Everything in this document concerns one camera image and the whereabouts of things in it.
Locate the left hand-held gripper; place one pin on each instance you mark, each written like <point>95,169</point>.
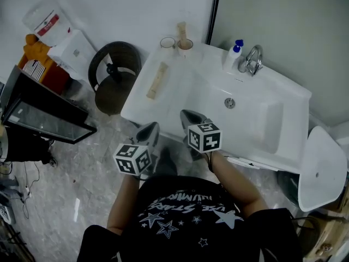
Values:
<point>132,160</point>

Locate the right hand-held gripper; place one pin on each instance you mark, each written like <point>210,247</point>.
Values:
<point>204,138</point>

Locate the person's right forearm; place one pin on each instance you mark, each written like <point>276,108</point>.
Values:
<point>237,187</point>

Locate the person's left forearm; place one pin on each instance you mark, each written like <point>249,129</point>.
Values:
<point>122,203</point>

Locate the person's black shoe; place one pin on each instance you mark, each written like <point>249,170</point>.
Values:
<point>167,162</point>

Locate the white sink vanity cabinet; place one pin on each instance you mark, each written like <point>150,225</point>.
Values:
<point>191,86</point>

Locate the chrome sink drain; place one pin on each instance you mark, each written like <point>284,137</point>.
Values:
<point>229,102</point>

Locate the dark wicker chair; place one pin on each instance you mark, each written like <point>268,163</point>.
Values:
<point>114,91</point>

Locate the white cup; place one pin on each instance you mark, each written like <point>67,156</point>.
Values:
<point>185,49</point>

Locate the white soap pump bottle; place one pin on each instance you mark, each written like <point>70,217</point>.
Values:
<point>231,57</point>

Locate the clear glass cup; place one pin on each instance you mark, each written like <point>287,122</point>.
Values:
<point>167,46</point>

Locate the chrome faucet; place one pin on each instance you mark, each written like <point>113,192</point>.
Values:
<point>252,60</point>

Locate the person's black star-print shirt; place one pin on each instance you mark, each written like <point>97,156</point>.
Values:
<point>191,228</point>

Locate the black framed glass panel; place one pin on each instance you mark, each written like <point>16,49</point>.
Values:
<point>46,119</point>

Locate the white water dispenser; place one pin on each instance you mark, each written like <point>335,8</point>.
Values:
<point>73,56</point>

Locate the orange box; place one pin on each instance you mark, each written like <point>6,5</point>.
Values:
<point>51,72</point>

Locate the white power strip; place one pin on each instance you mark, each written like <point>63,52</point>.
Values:
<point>27,191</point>

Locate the frosted glass partition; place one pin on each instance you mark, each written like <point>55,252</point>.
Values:
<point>286,23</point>

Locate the clear water jug red label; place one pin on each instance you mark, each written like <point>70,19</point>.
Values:
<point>46,23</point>

